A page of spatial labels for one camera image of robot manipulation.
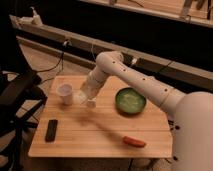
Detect white cable plug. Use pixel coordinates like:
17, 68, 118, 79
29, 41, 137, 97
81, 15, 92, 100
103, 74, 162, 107
129, 58, 138, 67

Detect orange carrot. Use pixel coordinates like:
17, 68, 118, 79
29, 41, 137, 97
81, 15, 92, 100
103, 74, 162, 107
123, 136, 146, 148

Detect white spray bottle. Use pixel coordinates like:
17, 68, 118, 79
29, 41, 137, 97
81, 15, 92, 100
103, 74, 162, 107
19, 6, 43, 27

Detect black cable on floor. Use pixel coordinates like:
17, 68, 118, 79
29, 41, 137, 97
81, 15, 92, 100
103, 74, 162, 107
34, 40, 72, 85

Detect green bowl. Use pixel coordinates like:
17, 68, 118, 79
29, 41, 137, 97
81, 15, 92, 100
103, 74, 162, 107
115, 87, 146, 115

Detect wooden table board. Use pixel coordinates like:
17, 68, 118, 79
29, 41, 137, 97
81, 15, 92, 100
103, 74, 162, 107
29, 76, 172, 158

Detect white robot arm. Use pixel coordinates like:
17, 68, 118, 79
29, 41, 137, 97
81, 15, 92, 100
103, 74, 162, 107
81, 51, 213, 171

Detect black chair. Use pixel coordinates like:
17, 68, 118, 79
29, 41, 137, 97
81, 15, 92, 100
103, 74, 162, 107
0, 68, 48, 171

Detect white ceramic cup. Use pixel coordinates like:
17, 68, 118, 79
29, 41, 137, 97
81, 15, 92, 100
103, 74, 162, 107
56, 84, 73, 105

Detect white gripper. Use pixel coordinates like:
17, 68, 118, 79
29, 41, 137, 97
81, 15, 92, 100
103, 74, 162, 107
80, 74, 103, 99

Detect black rectangular block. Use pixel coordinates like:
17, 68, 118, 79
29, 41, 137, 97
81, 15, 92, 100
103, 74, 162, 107
45, 119, 58, 142

